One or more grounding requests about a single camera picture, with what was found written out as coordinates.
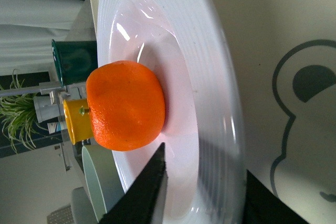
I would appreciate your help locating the dark green enamel mug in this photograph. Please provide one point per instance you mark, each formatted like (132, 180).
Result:
(74, 60)

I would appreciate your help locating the yellow enamel mug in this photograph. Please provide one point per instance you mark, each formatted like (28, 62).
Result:
(77, 120)

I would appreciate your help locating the white curtain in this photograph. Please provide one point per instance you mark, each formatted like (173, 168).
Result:
(27, 29)

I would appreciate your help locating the green spider plant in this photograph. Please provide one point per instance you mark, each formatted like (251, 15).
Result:
(19, 122)

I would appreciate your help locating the orange mandarin fruit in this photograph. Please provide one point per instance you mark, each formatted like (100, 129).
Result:
(126, 105)

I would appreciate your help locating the white ribbed plate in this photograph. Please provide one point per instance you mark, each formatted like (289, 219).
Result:
(183, 43)

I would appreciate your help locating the light green bowl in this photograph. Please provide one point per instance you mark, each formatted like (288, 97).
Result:
(102, 179)

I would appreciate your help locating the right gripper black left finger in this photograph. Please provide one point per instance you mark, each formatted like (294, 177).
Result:
(144, 202)

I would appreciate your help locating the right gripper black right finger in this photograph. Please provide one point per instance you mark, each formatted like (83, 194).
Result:
(261, 206)

